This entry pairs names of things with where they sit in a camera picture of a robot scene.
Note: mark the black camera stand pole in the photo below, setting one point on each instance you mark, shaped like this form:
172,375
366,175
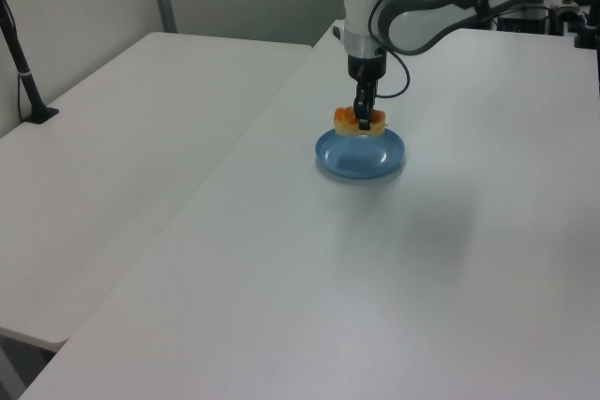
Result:
21,72

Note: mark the grey table leg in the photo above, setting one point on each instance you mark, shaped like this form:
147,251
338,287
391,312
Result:
8,372

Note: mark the black clamp stand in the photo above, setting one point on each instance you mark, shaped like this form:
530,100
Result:
589,30

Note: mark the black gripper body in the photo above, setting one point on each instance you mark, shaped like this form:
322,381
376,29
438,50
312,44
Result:
366,67

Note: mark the black equipment box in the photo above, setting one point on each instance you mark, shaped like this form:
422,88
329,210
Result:
520,20

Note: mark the white tie on pole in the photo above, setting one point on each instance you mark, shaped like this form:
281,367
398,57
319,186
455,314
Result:
25,74

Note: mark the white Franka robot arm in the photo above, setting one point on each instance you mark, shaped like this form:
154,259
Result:
422,20

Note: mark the blue round plate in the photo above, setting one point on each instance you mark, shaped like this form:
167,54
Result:
361,156

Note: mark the bread with orange topping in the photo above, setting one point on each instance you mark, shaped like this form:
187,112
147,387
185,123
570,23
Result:
344,120

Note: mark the white side table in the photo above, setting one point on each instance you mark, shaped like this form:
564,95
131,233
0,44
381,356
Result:
117,161

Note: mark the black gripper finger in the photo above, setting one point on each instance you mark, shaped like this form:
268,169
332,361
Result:
374,93
363,109

